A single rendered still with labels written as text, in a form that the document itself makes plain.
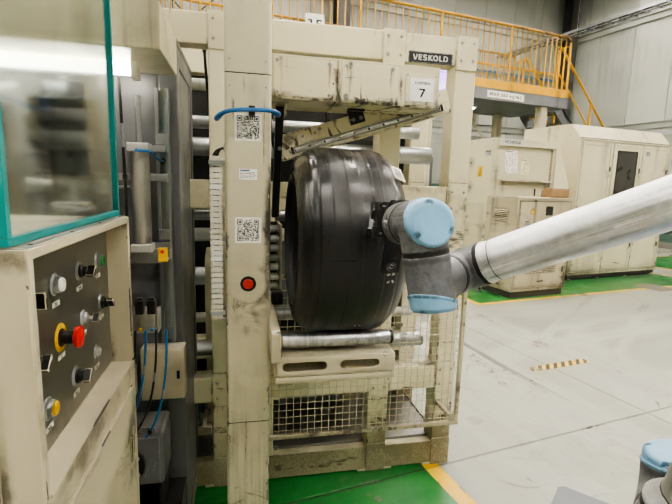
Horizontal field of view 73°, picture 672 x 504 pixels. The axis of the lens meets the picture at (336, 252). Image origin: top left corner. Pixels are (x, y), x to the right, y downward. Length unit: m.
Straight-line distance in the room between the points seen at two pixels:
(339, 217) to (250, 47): 0.53
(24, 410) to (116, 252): 0.55
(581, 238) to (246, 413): 1.07
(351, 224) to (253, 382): 0.60
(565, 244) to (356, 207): 0.53
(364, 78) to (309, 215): 0.66
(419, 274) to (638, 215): 0.36
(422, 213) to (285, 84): 0.92
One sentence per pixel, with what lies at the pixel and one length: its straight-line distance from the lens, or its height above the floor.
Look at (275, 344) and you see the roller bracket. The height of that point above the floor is 0.91.
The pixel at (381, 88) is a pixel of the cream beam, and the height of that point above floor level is 1.69.
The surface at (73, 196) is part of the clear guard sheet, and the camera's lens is 0.96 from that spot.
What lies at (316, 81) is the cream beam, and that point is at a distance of 1.64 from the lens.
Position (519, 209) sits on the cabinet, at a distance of 5.87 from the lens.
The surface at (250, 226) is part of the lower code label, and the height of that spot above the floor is 1.23.
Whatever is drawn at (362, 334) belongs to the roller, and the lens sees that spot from 1.38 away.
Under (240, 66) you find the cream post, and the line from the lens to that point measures 1.36.
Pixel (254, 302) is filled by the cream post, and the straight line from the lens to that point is 1.38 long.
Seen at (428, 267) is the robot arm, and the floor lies 1.22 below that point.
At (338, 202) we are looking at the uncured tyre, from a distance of 1.18.
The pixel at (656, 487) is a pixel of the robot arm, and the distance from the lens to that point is 0.89.
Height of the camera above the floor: 1.37
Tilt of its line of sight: 9 degrees down
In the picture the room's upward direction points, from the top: 2 degrees clockwise
